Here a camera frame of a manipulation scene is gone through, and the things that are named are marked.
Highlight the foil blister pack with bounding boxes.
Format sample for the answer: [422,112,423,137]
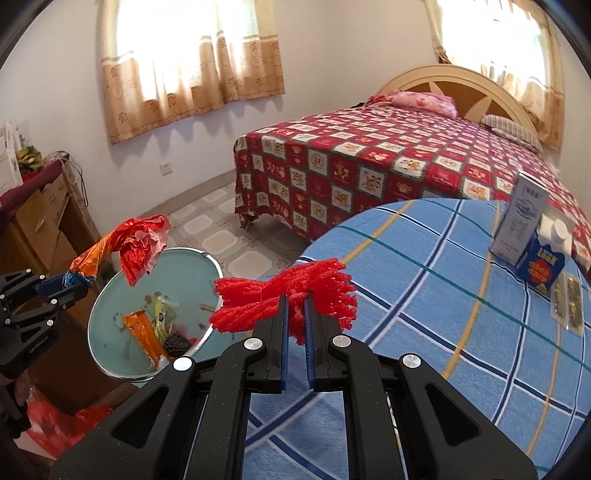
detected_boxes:
[551,272,570,321]

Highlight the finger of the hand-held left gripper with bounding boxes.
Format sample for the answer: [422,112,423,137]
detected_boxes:
[0,271,71,302]
[0,284,89,333]

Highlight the yellow green snack wrapper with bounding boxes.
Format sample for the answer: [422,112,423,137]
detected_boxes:
[148,298,178,342]

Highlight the white paper bag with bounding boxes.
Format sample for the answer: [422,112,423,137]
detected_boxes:
[0,117,24,195]

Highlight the wooden dresser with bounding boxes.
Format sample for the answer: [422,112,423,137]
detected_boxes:
[0,152,105,416]

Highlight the tall white carton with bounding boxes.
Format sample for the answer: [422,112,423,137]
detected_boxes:
[489,173,549,266]

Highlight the blue carton with white cap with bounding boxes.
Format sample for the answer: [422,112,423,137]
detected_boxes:
[516,217,573,292]

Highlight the cream wooden headboard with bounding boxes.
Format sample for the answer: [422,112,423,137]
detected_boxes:
[379,65,546,153]

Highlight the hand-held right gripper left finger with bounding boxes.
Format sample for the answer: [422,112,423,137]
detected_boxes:
[48,295,291,480]

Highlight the orange snack wrapper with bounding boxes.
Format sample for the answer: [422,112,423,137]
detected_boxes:
[121,311,171,367]

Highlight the large red plastic bag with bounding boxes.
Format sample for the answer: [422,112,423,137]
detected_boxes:
[25,392,114,457]

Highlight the pink floral pillow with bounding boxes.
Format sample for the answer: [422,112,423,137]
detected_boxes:
[383,91,458,118]

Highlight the beige patterned curtain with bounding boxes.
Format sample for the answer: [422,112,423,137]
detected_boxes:
[425,0,566,153]
[100,0,286,145]

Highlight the clear plastic sachets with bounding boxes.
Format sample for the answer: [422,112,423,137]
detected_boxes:
[564,276,588,334]

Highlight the teal trash bin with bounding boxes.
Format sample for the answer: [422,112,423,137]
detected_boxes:
[87,248,250,383]

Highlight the striped pillow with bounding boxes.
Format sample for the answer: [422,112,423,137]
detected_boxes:
[481,114,543,151]

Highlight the red patterned bedspread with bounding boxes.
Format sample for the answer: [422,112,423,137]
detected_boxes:
[233,102,591,278]

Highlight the blue plaid tablecloth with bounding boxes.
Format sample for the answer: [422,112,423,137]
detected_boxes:
[245,198,591,480]

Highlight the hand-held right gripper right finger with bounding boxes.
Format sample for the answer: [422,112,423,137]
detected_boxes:
[305,292,539,480]

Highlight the black foam net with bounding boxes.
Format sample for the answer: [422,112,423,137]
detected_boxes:
[164,335,191,358]

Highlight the red foam net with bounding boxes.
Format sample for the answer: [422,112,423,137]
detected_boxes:
[209,258,358,347]

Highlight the green cloth bundle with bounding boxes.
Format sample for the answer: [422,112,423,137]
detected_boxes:
[16,145,44,174]

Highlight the maroon cloth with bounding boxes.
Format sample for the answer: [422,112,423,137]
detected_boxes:
[0,157,68,208]

